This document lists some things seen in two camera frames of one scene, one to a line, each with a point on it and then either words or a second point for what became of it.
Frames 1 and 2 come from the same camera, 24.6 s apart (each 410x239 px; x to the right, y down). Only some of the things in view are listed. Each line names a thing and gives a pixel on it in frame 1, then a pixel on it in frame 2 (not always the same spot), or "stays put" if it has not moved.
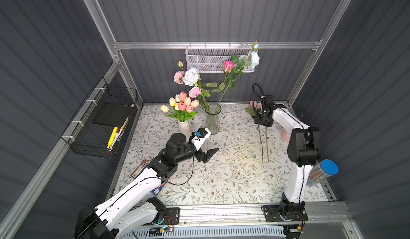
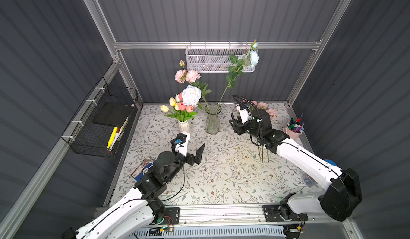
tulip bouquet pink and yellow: (181, 107) stays put
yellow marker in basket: (112, 137) stays put
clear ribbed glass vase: (212, 123) stays put
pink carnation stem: (194, 92) → (262, 153)
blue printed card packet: (139, 171) stays put
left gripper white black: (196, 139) → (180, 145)
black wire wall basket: (99, 128) stays put
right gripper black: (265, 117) → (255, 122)
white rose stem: (191, 76) → (191, 95)
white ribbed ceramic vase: (184, 129) stays put
